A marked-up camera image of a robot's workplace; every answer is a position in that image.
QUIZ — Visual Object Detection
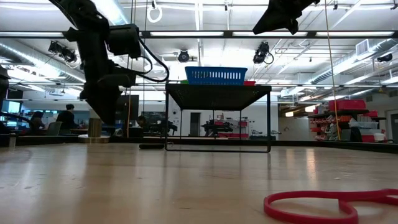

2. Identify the white looped cable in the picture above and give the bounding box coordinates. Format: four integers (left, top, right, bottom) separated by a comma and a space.
146, 0, 163, 24

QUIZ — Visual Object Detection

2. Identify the white bulb brass lamp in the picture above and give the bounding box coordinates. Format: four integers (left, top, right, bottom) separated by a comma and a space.
77, 117, 110, 144

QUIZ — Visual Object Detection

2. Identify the black hanging camera with cable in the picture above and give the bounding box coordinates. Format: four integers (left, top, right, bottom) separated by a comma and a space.
252, 41, 274, 65

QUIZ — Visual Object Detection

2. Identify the red storage bin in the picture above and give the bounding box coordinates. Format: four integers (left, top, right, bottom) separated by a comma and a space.
328, 99, 367, 111

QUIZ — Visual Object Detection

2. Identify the person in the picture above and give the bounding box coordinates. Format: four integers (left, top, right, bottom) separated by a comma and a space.
136, 114, 149, 129
29, 111, 46, 134
56, 103, 78, 131

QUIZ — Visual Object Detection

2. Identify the clear plastic bin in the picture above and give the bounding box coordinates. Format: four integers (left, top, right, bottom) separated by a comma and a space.
348, 119, 379, 130

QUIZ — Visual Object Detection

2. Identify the black shelf unit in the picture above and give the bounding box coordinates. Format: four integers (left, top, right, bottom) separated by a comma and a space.
307, 108, 388, 143

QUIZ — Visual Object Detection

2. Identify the black metal crossbar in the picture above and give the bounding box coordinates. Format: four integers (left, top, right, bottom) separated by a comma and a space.
0, 30, 398, 40

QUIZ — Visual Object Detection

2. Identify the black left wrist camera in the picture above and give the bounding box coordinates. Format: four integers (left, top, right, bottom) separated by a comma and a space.
107, 24, 142, 59

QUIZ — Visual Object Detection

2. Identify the blue plastic basket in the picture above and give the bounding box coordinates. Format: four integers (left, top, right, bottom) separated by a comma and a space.
184, 65, 249, 86

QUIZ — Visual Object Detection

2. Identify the black coil wristband keyring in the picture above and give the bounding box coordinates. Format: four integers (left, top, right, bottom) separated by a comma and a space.
139, 143, 174, 151

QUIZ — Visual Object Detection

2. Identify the black monitor screen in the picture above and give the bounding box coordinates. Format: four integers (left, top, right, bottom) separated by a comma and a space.
115, 94, 140, 138

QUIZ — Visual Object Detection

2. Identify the black perforated metal stand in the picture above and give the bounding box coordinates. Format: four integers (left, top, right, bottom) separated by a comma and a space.
164, 83, 272, 153

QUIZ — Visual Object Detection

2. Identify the red rubber band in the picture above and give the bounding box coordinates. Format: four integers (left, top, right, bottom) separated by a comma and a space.
263, 188, 398, 224

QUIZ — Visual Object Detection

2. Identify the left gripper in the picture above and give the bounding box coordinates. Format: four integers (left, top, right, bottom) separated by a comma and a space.
75, 27, 138, 127

